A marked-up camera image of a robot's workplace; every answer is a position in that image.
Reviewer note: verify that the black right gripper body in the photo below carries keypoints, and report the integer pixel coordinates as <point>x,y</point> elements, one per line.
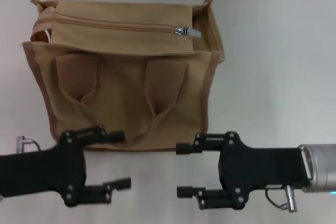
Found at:
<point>262,166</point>

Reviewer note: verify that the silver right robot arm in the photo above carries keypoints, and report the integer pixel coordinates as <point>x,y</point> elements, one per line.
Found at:
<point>320,169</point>

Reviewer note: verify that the silver metal zipper pull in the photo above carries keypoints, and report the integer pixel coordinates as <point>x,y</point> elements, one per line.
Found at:
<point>183,31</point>

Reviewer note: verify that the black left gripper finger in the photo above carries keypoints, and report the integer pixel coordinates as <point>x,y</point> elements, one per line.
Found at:
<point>102,136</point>
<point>99,192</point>

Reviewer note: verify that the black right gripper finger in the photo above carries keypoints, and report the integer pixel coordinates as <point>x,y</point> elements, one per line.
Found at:
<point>210,197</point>
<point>207,144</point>

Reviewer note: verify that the khaki canvas food bag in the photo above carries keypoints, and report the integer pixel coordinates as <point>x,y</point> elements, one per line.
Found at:
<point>126,90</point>

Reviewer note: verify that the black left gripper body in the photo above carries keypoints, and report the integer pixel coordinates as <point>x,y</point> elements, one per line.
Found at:
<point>47,171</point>

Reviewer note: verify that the white bag label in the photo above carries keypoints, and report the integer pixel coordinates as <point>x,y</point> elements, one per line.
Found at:
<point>48,35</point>

